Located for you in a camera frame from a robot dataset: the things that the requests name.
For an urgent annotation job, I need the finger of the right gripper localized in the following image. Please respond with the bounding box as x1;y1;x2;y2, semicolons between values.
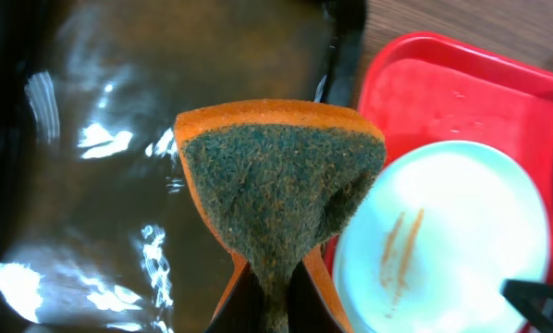
501;279;553;333

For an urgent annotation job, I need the orange green scrub sponge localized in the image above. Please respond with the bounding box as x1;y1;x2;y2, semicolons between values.
174;99;387;332

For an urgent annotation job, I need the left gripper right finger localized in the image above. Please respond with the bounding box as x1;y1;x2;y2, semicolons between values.
288;262;345;333

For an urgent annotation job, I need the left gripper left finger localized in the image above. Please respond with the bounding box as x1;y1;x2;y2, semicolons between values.
205;264;264;333

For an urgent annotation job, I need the black water tray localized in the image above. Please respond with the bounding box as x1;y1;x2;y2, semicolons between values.
0;1;367;332

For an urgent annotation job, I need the red serving tray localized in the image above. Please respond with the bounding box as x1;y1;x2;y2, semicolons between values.
323;31;553;333

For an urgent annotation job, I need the light blue plate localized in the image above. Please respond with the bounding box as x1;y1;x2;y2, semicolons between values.
333;141;549;333

